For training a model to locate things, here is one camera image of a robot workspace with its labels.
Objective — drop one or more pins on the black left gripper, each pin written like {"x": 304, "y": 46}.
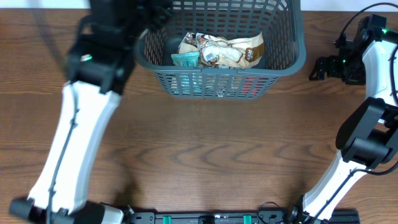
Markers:
{"x": 157, "y": 21}

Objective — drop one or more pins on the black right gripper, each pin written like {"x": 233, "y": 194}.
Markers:
{"x": 358, "y": 79}

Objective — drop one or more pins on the red spaghetti package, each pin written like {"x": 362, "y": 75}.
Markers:
{"x": 252, "y": 85}

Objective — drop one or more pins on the white brown snack bag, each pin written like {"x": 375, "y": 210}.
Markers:
{"x": 188, "y": 44}

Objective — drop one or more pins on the teal wet wipes pack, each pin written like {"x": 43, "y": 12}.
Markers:
{"x": 189, "y": 83}

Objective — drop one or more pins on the beige snack bag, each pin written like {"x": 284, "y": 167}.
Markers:
{"x": 211, "y": 49}

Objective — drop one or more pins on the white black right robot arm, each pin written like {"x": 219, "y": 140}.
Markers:
{"x": 368, "y": 137}

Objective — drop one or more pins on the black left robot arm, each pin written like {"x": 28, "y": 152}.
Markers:
{"x": 97, "y": 69}

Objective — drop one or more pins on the grey plastic basket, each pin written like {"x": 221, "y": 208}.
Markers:
{"x": 281, "y": 24}

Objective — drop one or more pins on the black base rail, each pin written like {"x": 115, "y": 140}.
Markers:
{"x": 272, "y": 215}

